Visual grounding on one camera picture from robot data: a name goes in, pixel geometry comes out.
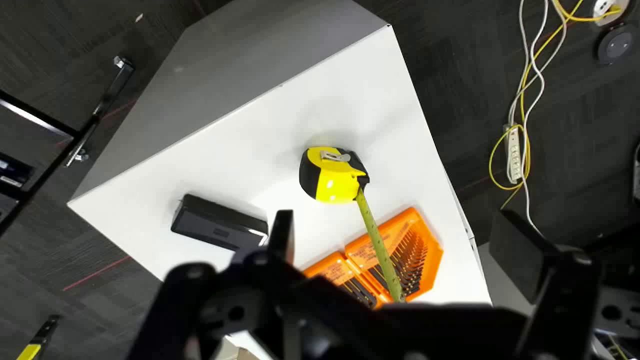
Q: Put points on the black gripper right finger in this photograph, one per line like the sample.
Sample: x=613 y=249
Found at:
x=562 y=292

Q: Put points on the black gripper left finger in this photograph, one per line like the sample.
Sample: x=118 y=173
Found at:
x=282 y=235

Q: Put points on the yellow black measuring tape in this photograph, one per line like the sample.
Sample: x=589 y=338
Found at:
x=330 y=180

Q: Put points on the black rectangular case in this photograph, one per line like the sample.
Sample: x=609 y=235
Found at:
x=213 y=222

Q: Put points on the orange drill bit case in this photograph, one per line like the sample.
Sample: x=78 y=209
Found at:
x=419 y=249

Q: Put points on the white power strip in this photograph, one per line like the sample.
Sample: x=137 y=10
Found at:
x=515 y=153

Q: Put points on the round grey floor disc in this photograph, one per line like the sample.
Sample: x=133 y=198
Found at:
x=614 y=44

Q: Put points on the yellow ladder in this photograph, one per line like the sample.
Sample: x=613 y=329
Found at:
x=37 y=340

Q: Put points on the dark framed panel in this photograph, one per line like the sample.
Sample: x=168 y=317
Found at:
x=27 y=142

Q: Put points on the white plug adapter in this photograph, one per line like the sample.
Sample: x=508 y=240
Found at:
x=611 y=8

